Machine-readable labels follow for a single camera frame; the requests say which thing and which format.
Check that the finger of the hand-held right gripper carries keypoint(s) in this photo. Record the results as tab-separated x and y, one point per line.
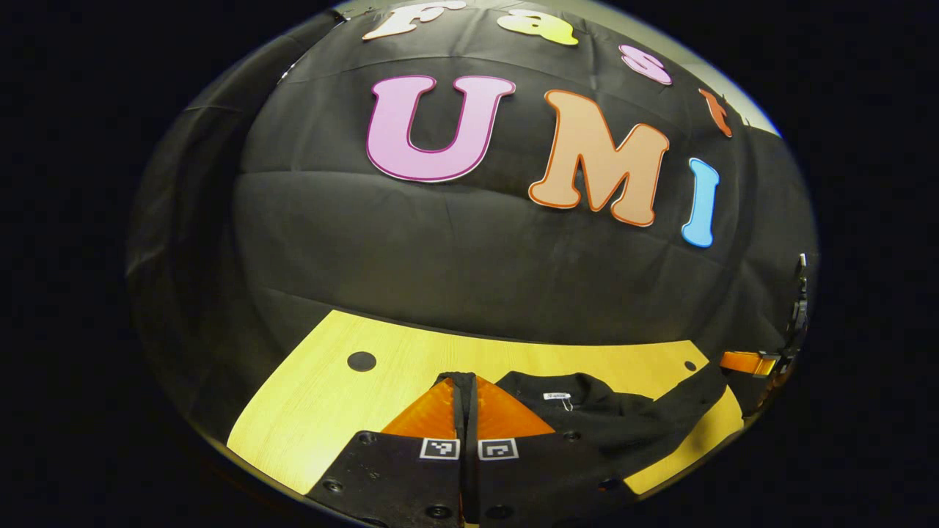
744	363

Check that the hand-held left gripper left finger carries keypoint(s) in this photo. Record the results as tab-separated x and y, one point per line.
396	477

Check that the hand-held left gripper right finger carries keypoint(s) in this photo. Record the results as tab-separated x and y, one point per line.
528	477

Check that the black button shirt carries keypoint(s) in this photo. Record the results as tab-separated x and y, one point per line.
623	433

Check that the black backdrop cloth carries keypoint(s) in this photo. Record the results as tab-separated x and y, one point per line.
440	257

